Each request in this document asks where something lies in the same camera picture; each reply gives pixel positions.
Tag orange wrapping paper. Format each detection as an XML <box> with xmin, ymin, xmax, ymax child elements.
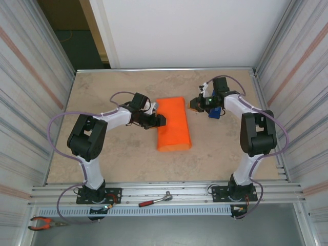
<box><xmin>155</xmin><ymin>96</ymin><xmax>192</xmax><ymax>152</ymax></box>

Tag blue tape dispenser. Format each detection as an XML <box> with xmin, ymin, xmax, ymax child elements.
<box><xmin>208</xmin><ymin>107</ymin><xmax>223</xmax><ymax>120</ymax></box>

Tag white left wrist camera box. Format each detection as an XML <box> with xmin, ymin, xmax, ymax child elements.
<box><xmin>142</xmin><ymin>101</ymin><xmax>160</xmax><ymax>114</ymax></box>

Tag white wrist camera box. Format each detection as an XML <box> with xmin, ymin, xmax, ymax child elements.
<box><xmin>199</xmin><ymin>81</ymin><xmax>214</xmax><ymax>97</ymax></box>
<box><xmin>142</xmin><ymin>101</ymin><xmax>160</xmax><ymax>114</ymax></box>

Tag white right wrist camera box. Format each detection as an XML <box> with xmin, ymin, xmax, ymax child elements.
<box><xmin>199</xmin><ymin>81</ymin><xmax>214</xmax><ymax>97</ymax></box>

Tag thin aluminium extrusion rail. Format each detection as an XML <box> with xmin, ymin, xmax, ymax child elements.
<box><xmin>75</xmin><ymin>67</ymin><xmax>258</xmax><ymax>75</ymax></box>

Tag wide aluminium extrusion rail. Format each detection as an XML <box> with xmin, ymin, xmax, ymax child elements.
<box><xmin>28</xmin><ymin>180</ymin><xmax>307</xmax><ymax>207</ymax></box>

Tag red-handled ratchet wrench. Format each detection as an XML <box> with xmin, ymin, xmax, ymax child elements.
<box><xmin>138</xmin><ymin>191</ymin><xmax>174</xmax><ymax>208</ymax></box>

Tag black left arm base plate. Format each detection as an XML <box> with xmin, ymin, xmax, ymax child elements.
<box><xmin>76</xmin><ymin>188</ymin><xmax>122</xmax><ymax>205</ymax></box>

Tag white slotted cable duct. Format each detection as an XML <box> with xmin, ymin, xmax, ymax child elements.
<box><xmin>37</xmin><ymin>204</ymin><xmax>233</xmax><ymax>217</ymax></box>

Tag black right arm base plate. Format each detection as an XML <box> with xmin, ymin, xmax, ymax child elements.
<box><xmin>211</xmin><ymin>184</ymin><xmax>258</xmax><ymax>203</ymax></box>

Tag orange-handled pliers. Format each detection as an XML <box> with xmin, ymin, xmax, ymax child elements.
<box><xmin>27</xmin><ymin>216</ymin><xmax>65</xmax><ymax>231</ymax></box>

